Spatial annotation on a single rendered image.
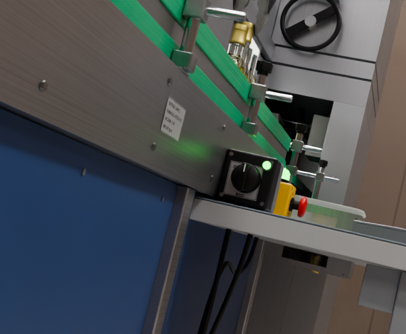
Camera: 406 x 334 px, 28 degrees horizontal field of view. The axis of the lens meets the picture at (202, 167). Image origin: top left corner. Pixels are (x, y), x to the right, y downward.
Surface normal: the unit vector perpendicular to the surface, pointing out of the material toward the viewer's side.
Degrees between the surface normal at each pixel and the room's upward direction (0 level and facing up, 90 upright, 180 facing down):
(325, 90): 90
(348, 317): 90
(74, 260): 90
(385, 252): 90
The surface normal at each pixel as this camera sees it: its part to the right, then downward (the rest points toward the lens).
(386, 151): -0.33, -0.15
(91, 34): 0.94, 0.22
